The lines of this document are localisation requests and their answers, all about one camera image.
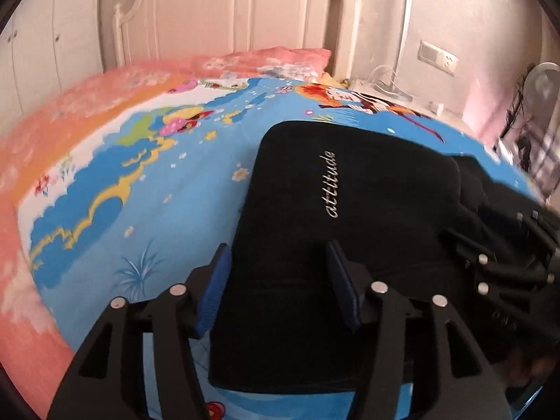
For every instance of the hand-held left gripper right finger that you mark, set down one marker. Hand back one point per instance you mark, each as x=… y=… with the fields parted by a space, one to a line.
x=345 y=288

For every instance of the blue printed bedsheet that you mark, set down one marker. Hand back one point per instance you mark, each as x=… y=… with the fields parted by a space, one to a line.
x=153 y=210

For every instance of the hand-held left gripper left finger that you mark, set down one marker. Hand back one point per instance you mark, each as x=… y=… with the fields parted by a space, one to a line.
x=214 y=288

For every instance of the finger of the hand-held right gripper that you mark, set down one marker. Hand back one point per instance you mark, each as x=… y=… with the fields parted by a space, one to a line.
x=503 y=265
x=503 y=299

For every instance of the white wooden headboard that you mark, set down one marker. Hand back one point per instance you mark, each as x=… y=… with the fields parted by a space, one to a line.
x=210 y=17

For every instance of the black pants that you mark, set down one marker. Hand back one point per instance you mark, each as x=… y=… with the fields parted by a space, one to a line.
x=306 y=227

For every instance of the white wardrobe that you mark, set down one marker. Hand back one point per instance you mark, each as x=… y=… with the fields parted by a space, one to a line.
x=43 y=52

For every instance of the white nightstand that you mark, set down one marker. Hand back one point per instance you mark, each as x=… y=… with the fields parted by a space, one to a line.
x=411 y=106

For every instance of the yellow cloth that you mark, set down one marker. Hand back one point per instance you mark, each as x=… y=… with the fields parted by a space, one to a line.
x=334 y=81

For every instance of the grey wall outlet panel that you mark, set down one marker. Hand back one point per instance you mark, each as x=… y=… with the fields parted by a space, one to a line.
x=437 y=54

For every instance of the person's right hand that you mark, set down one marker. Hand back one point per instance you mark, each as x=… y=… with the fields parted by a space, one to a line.
x=529 y=369

